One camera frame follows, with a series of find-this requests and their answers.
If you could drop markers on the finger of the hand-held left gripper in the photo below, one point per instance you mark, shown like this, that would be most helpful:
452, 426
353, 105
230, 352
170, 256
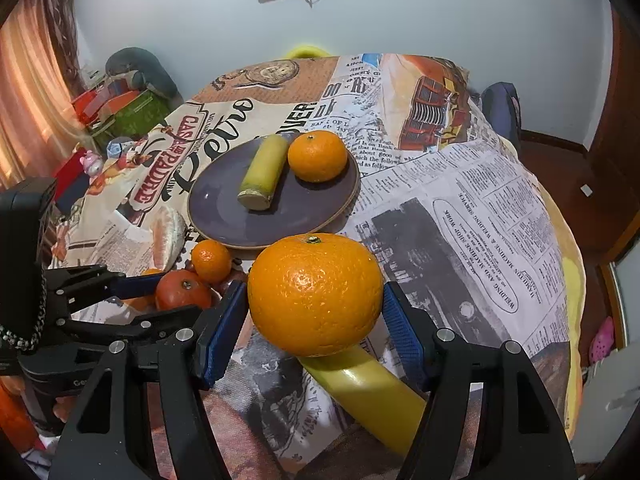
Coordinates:
150, 322
137, 285

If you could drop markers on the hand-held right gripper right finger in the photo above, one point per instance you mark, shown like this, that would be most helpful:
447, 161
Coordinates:
402, 335

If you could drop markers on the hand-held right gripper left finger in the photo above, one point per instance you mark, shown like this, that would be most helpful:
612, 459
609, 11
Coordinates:
220, 332

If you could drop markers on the red tomato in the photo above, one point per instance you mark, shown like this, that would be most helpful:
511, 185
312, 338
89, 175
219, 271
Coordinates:
182, 294

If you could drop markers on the large orange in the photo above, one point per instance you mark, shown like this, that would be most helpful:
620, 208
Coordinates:
315, 295

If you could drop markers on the dark purple plate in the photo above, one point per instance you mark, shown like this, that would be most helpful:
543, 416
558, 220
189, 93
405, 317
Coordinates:
300, 205

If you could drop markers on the yellow banana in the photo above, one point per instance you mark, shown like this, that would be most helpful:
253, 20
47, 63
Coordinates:
370, 395

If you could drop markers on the small tangerine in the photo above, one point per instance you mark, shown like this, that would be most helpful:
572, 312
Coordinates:
211, 259

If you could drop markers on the pink toy figure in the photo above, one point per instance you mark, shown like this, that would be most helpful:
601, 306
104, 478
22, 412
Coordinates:
92, 162

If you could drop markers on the newspaper print tablecloth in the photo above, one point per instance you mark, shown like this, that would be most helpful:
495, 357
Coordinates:
475, 220

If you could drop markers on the cut green banana piece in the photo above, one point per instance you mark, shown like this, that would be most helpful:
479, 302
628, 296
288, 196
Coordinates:
262, 172

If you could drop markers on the yellow blanket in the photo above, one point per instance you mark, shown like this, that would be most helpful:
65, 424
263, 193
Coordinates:
570, 310

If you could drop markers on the green box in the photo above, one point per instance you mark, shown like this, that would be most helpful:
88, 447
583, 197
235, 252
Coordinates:
135, 112

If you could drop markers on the pink curtain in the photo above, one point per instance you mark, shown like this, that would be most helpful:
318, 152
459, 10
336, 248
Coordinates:
30, 95

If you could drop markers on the red orange box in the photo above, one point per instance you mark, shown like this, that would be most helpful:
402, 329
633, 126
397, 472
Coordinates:
100, 102

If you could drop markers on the medium orange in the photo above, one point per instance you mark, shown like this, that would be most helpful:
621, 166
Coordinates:
317, 156

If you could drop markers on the pink slipper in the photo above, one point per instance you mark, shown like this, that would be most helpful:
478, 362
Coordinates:
601, 340

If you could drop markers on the grey cushion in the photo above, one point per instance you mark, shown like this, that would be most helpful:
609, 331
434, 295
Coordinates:
142, 71

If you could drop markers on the white appliance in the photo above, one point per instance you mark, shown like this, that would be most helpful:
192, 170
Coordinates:
607, 405

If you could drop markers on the dark blue backpack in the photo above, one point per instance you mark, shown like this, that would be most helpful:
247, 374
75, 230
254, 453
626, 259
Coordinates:
502, 105

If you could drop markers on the yellow plastic chair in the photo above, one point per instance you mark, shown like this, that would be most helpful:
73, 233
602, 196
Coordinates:
305, 51

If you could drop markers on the wooden door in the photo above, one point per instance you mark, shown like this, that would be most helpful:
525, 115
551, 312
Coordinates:
622, 135

